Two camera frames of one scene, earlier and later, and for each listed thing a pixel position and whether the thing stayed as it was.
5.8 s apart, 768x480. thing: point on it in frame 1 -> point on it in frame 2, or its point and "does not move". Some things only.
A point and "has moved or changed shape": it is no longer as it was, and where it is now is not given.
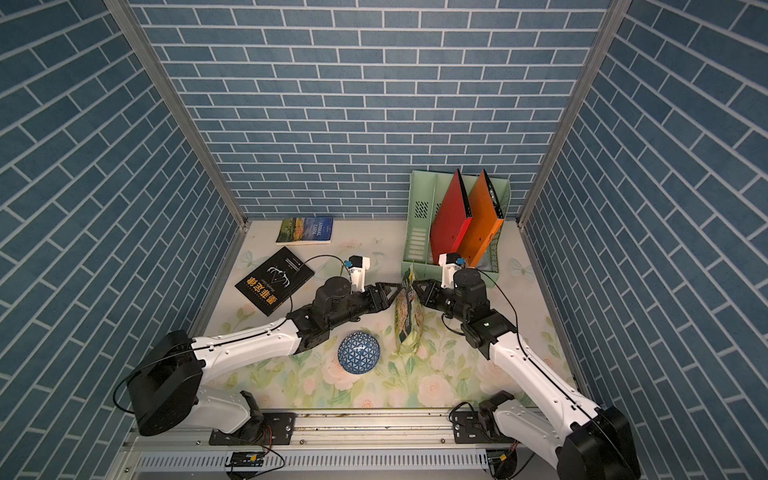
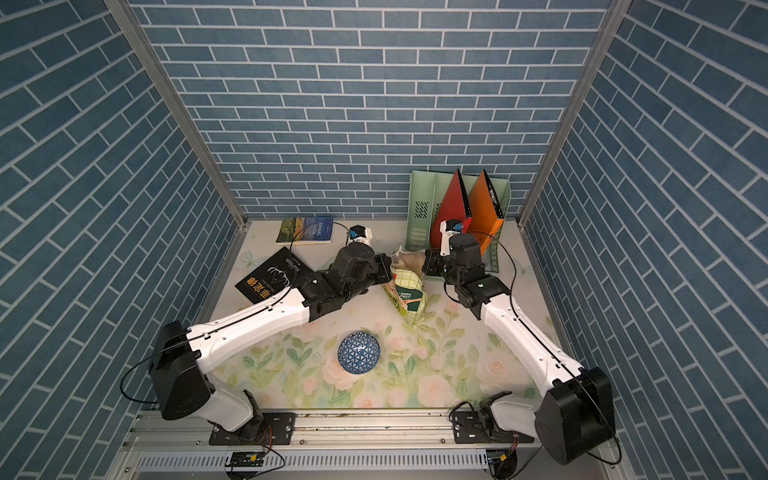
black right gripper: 424,294 -> 434,257
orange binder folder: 487,219 does not move
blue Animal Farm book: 305,230 does not move
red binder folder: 452,219 does not move
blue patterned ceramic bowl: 358,352 does not move
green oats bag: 409,313 has moved or changed shape
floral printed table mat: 356,369 does not move
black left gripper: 383,304 -> 383,270
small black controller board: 246,459 does not move
